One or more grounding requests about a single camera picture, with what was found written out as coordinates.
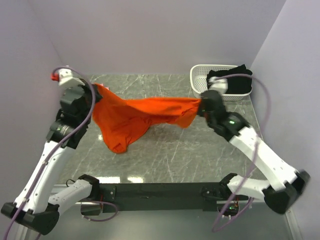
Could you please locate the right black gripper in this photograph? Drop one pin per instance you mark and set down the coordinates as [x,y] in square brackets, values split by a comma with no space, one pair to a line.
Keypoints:
[200,109]

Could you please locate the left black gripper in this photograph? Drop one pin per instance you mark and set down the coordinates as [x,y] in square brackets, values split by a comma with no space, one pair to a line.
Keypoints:
[98,96]

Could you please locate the orange t shirt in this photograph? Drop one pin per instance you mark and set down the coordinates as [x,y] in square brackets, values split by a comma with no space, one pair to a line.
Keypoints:
[124,121]

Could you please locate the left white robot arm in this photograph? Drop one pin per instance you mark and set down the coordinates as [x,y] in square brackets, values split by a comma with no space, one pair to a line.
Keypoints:
[35,207]

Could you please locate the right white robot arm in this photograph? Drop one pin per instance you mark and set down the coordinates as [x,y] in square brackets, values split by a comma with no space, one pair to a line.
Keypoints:
[283,184]

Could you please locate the white perforated plastic basket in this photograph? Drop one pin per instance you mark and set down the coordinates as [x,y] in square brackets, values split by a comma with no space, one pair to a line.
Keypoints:
[198,80]

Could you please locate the black t shirt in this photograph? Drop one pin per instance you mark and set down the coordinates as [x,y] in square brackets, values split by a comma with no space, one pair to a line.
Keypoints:
[235,85]

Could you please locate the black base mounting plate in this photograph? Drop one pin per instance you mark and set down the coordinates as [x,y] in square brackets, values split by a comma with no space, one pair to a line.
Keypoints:
[165,196]

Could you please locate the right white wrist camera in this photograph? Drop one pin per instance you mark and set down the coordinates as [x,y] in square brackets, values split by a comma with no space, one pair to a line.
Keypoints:
[219,85]

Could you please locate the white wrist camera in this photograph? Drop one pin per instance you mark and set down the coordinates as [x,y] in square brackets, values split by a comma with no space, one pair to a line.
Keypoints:
[65,79]
[219,85]

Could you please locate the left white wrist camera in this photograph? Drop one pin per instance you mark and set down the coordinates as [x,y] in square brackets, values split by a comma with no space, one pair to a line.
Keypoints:
[65,79]

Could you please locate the aluminium frame rail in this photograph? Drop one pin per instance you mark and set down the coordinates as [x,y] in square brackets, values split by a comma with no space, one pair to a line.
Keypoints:
[57,186]

